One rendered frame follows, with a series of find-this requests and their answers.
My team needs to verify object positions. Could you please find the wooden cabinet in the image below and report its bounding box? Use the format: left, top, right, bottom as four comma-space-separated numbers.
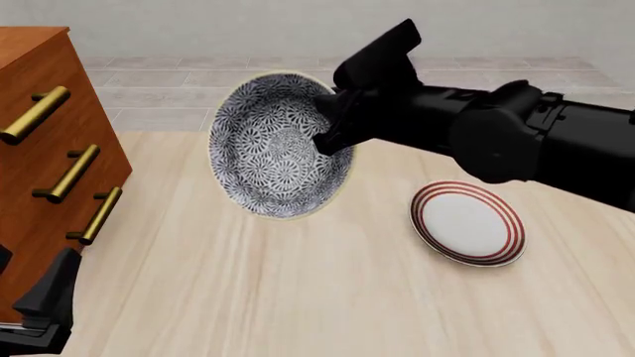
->
0, 25, 134, 323

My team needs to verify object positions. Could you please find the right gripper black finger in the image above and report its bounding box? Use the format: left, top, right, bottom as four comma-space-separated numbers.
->
312, 91, 369, 156

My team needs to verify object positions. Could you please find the white plate with red rings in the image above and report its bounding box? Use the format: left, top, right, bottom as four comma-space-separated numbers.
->
408, 179, 528, 268

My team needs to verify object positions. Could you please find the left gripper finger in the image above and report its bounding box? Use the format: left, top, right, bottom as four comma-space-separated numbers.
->
0, 243, 14, 277
13, 246, 83, 329

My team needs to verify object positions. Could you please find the long brass drawer handle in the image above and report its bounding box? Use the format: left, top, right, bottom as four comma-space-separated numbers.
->
0, 85, 72, 147

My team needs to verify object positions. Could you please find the black white patterned bowl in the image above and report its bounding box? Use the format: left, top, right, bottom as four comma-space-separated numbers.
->
206, 69, 357, 223

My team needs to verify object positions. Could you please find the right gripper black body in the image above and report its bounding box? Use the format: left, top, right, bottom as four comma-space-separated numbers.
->
331, 18, 425, 113

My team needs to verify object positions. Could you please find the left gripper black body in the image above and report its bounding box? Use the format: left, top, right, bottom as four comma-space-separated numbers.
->
0, 318, 76, 357

